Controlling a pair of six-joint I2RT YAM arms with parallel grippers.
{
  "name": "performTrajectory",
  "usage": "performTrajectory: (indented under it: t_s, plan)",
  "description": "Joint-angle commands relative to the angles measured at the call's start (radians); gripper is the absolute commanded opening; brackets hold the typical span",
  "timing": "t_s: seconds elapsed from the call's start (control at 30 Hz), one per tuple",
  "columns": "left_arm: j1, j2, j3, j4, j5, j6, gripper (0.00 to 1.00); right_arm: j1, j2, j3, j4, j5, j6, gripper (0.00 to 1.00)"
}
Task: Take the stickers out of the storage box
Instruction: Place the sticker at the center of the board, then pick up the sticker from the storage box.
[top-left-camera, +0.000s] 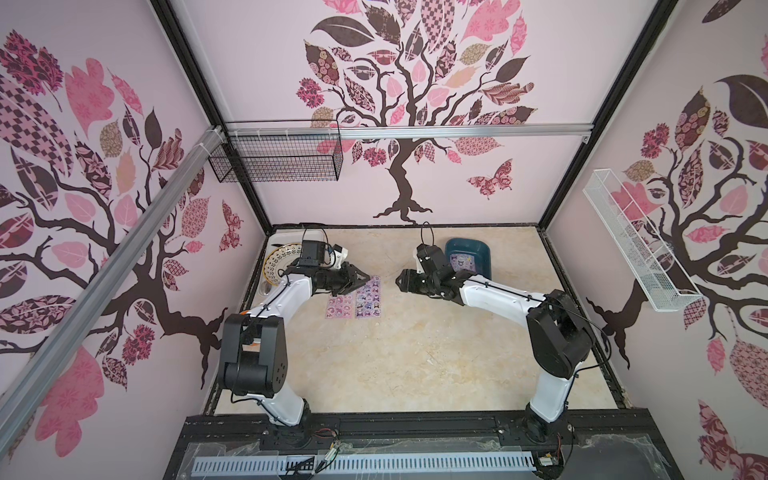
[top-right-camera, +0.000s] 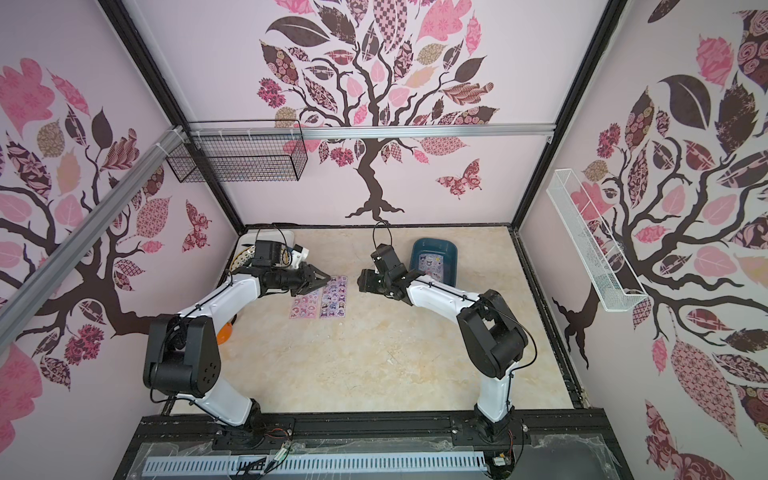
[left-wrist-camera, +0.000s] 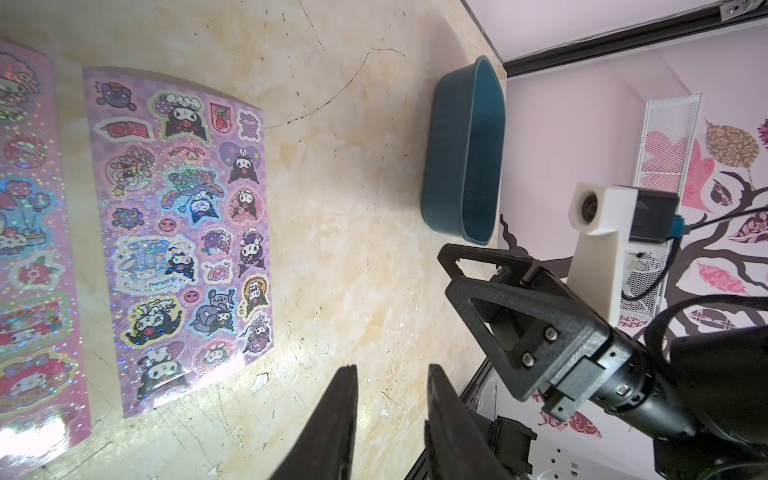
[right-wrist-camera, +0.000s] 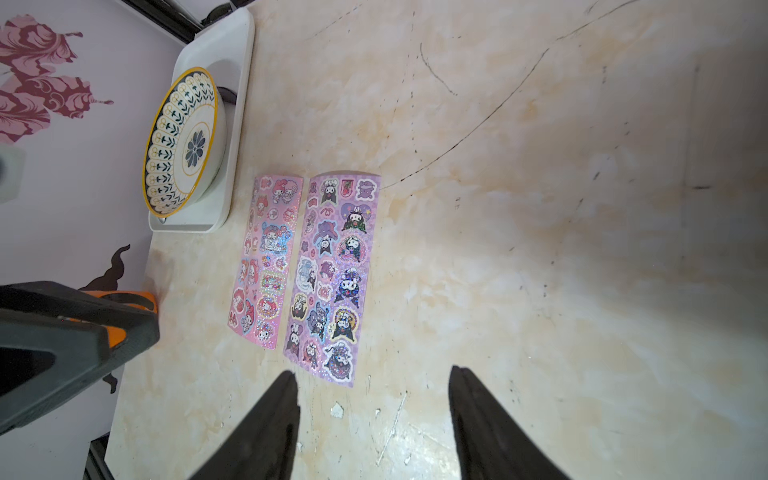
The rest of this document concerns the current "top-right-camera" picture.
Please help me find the teal plastic storage box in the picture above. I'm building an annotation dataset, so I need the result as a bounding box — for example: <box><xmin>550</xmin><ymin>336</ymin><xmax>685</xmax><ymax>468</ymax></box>
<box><xmin>410</xmin><ymin>238</ymin><xmax>458</xmax><ymax>287</ymax></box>

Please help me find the character sticker sheet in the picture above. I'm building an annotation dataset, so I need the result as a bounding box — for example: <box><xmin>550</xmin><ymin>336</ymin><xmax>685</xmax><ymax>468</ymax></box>
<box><xmin>320</xmin><ymin>276</ymin><xmax>348</xmax><ymax>318</ymax></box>
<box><xmin>417</xmin><ymin>252</ymin><xmax>445</xmax><ymax>282</ymax></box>

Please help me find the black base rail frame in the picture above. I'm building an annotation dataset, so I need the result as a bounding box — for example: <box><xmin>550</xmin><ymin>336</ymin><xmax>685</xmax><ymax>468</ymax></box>
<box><xmin>116</xmin><ymin>409</ymin><xmax>631</xmax><ymax>479</ymax></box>

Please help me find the orange cup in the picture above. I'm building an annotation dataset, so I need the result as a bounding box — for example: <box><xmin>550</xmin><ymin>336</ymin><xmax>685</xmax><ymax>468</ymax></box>
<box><xmin>217</xmin><ymin>322</ymin><xmax>233</xmax><ymax>345</ymax></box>

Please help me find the white plastic tray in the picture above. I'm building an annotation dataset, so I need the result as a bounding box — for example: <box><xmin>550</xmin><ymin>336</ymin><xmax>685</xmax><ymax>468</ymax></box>
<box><xmin>237</xmin><ymin>228</ymin><xmax>295</xmax><ymax>257</ymax></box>

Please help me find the white slotted cable duct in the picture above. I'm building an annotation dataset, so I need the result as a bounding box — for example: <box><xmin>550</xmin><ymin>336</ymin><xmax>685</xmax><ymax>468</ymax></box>
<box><xmin>138</xmin><ymin>451</ymin><xmax>488</xmax><ymax>478</ymax></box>

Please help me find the aluminium rail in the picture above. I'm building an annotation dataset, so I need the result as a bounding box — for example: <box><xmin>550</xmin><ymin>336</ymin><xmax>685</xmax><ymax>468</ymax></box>
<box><xmin>191</xmin><ymin>123</ymin><xmax>556</xmax><ymax>140</ymax></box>
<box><xmin>1</xmin><ymin>126</ymin><xmax>184</xmax><ymax>350</ymax></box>

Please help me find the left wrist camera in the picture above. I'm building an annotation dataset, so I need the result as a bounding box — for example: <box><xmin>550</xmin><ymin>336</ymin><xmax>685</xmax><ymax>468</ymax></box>
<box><xmin>289</xmin><ymin>244</ymin><xmax>309</xmax><ymax>269</ymax></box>

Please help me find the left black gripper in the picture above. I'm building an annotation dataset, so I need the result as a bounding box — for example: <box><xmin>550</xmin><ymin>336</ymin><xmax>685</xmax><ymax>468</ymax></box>
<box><xmin>271</xmin><ymin>261</ymin><xmax>330</xmax><ymax>297</ymax></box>

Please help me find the aluminium rail left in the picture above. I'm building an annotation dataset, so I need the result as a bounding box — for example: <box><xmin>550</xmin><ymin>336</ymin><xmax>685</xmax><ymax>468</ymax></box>
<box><xmin>1</xmin><ymin>126</ymin><xmax>184</xmax><ymax>350</ymax></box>

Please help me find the black wire basket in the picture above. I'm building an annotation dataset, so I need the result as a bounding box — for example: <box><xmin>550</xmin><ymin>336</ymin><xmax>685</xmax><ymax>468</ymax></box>
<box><xmin>166</xmin><ymin>119</ymin><xmax>309</xmax><ymax>183</ymax></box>

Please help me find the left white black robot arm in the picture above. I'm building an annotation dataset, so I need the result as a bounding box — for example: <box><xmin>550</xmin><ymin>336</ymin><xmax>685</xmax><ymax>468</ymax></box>
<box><xmin>143</xmin><ymin>240</ymin><xmax>331</xmax><ymax>428</ymax></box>

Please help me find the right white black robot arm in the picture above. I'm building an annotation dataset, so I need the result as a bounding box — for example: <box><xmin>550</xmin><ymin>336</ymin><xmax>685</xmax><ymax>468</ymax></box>
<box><xmin>357</xmin><ymin>244</ymin><xmax>531</xmax><ymax>428</ymax></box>

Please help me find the aluminium rail back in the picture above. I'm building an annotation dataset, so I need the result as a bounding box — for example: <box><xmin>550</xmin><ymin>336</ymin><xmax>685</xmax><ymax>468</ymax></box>
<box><xmin>191</xmin><ymin>123</ymin><xmax>556</xmax><ymax>140</ymax></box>

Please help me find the patterned ceramic plate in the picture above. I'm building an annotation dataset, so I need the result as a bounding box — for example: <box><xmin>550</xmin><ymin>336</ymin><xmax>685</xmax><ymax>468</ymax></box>
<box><xmin>229</xmin><ymin>245</ymin><xmax>255</xmax><ymax>272</ymax></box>

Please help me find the pink sticker sheet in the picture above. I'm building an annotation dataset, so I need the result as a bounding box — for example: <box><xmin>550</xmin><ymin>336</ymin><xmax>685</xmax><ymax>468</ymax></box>
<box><xmin>289</xmin><ymin>290</ymin><xmax>321</xmax><ymax>319</ymax></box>

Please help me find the white wire shelf basket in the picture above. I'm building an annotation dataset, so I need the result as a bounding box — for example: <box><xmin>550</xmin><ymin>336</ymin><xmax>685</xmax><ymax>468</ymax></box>
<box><xmin>546</xmin><ymin>169</ymin><xmax>650</xmax><ymax>313</ymax></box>

